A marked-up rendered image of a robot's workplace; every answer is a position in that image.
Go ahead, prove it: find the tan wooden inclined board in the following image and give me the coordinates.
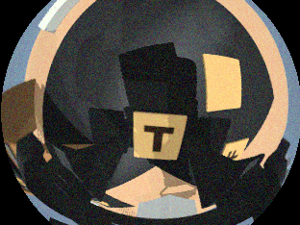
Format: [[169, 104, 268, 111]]
[[1, 78, 37, 181]]

